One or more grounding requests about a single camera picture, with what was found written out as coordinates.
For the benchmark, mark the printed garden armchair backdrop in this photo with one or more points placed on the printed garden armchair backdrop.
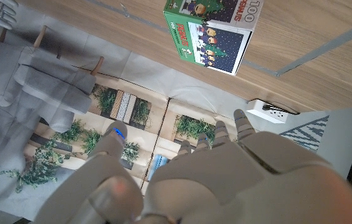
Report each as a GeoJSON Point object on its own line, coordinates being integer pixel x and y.
{"type": "Point", "coordinates": [54, 109]}

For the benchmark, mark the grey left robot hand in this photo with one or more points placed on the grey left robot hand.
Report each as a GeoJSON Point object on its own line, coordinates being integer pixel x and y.
{"type": "Point", "coordinates": [225, 180]}

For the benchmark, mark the white power strip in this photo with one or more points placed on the white power strip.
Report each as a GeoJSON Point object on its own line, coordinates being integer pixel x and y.
{"type": "Point", "coordinates": [266, 113]}

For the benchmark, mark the green Peanuts puzzle box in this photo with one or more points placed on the green Peanuts puzzle box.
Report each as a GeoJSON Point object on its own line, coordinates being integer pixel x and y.
{"type": "Point", "coordinates": [213, 37]}

